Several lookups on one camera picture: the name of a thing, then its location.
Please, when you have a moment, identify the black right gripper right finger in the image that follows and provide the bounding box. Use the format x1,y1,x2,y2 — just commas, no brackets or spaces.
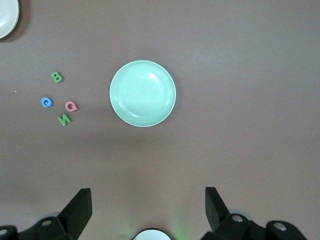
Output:
201,186,308,240

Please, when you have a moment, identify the beige plate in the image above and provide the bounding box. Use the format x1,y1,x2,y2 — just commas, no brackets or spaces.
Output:
0,0,20,40

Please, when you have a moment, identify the green capital letter N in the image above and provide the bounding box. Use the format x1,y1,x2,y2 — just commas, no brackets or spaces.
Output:
57,113,73,127

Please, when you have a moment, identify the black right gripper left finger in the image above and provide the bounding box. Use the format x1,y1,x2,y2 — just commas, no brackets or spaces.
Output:
0,187,93,240

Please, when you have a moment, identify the mint green plate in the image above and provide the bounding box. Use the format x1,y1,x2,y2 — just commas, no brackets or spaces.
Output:
109,59,177,128

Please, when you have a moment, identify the pink capital letter Q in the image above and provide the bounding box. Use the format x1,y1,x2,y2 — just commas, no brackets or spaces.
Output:
64,100,78,112

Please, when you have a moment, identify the blue capital letter G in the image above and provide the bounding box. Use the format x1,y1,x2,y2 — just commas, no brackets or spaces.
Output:
40,96,53,109

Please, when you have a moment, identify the brown table mat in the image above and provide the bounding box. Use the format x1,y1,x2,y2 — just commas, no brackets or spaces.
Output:
0,0,320,240

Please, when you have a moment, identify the green capital letter B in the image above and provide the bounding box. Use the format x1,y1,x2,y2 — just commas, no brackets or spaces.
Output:
50,71,63,84

